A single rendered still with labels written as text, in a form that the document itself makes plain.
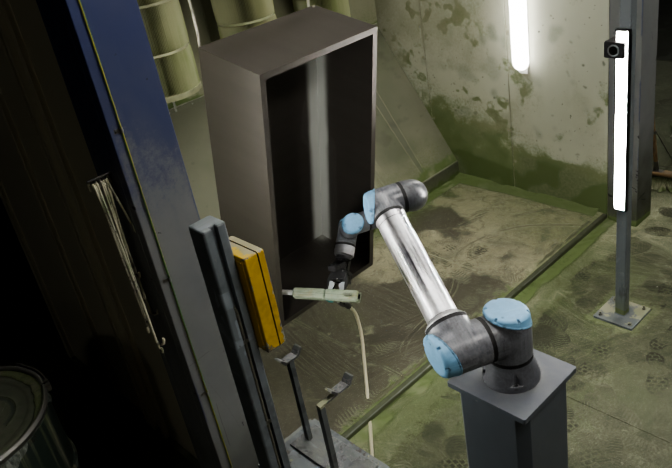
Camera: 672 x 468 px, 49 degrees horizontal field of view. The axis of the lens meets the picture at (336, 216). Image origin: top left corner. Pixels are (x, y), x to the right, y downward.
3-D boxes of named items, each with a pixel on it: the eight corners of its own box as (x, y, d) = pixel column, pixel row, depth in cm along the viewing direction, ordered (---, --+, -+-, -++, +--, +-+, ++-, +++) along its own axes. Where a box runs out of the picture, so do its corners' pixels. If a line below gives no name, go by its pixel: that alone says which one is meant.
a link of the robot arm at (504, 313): (543, 356, 234) (541, 312, 226) (496, 374, 231) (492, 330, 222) (517, 331, 247) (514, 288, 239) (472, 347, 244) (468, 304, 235)
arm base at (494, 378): (552, 369, 242) (551, 346, 238) (519, 402, 232) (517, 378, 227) (503, 348, 256) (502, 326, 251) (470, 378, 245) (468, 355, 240)
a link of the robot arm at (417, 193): (430, 169, 263) (385, 202, 329) (399, 179, 260) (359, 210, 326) (441, 200, 262) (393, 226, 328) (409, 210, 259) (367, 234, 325)
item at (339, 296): (374, 302, 330) (356, 288, 310) (372, 313, 328) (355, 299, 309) (278, 296, 349) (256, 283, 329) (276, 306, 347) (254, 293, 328)
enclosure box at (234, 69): (230, 291, 339) (197, 47, 268) (322, 234, 373) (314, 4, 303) (280, 328, 319) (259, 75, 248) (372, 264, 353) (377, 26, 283)
